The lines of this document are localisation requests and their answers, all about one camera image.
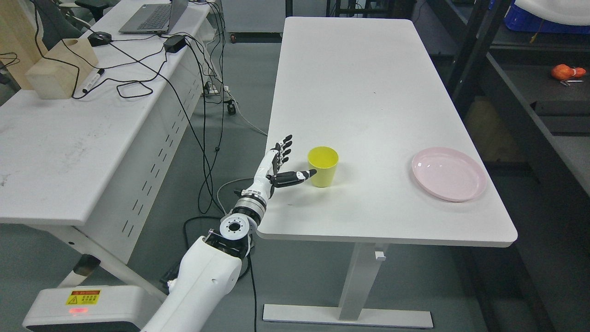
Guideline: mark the white table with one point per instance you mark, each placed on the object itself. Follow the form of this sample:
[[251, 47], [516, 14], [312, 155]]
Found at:
[[367, 88]]

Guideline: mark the grey laptop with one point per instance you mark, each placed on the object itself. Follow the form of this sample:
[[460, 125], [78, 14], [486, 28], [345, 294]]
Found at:
[[155, 18]]

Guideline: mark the yellow plastic cup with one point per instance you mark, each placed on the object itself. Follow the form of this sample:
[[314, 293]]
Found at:
[[324, 160]]

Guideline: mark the white desk left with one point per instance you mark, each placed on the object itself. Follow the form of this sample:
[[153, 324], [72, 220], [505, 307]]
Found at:
[[88, 170]]

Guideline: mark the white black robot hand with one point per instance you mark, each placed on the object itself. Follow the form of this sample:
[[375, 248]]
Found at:
[[267, 177]]

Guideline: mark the pink plastic plate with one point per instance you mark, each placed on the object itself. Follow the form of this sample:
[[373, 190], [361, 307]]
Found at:
[[448, 174]]

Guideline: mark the wooden box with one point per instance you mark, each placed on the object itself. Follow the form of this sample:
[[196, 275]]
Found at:
[[63, 69]]

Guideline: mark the black computer mouse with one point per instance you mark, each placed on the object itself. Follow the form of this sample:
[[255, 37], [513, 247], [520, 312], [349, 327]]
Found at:
[[99, 38]]

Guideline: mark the black metal shelf rack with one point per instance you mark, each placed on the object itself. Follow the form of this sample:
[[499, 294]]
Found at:
[[548, 119]]

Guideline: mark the black power adapter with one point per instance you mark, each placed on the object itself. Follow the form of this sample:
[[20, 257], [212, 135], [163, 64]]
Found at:
[[174, 43]]

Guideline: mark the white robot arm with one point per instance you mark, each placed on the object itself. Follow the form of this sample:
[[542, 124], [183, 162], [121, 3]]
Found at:
[[206, 275]]

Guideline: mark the white marker pen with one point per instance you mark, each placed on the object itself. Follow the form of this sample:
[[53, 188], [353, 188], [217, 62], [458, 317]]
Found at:
[[93, 80]]

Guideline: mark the blue bin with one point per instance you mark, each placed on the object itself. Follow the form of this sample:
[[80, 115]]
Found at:
[[552, 16]]

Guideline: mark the orange toy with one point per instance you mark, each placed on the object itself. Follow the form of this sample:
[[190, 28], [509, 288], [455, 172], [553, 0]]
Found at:
[[564, 72]]

